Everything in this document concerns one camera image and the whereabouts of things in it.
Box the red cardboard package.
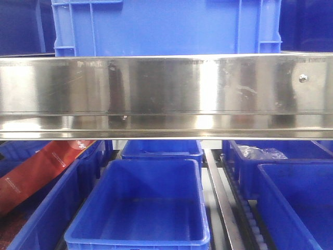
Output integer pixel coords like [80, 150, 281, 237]
[1, 140, 95, 217]

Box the blue bin front centre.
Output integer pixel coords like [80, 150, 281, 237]
[64, 159, 210, 249]

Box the stainless steel shelf beam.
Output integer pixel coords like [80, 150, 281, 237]
[1, 52, 332, 140]

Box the steel roller rail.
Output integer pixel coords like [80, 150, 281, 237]
[202, 149, 269, 249]

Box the steel bolt on beam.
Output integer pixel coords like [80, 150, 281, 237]
[299, 74, 308, 83]

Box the blue bin rear right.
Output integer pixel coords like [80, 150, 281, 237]
[221, 140, 333, 201]

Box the blue bin rear centre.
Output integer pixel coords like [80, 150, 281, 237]
[120, 140, 204, 178]

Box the large light blue crate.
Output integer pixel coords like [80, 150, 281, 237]
[52, 0, 281, 56]

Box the blue bin front right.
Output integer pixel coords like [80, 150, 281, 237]
[257, 163, 332, 249]

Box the blue bin rear left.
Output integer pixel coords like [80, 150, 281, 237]
[1, 141, 50, 161]

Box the blue bin front left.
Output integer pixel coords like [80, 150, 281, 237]
[1, 140, 113, 249]

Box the blue bin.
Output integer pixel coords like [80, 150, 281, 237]
[120, 140, 204, 178]
[64, 159, 210, 249]
[221, 140, 333, 201]
[257, 163, 332, 249]
[1, 141, 50, 161]
[1, 140, 113, 249]

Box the clear plastic bag in bin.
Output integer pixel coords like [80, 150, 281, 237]
[238, 145, 288, 159]

